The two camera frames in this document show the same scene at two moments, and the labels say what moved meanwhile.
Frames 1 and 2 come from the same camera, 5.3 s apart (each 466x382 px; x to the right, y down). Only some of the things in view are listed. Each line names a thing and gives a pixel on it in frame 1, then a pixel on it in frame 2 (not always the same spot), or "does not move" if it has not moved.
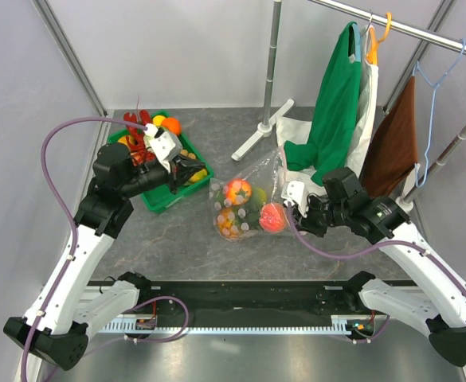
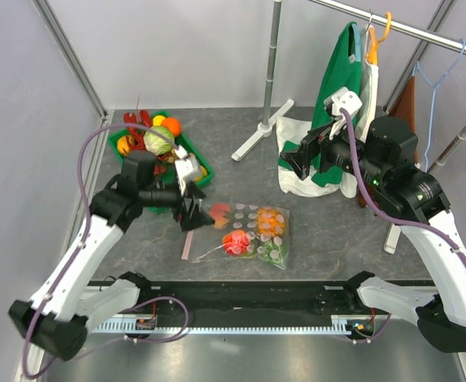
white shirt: [358, 149] does not move
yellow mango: [124, 140] does not move
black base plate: [251, 298] does not move
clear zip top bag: [252, 200] -> [244, 230]
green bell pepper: [257, 199] -> [273, 252]
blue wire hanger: [417, 67] does not move
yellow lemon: [158, 119] does not move
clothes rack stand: [268, 125] does not move
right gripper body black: [319, 217] -> [314, 142]
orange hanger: [372, 52] does not move
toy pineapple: [229, 222] -> [270, 221]
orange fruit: [173, 124] does not move
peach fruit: [272, 217] -> [217, 211]
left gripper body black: [174, 174] -> [197, 201]
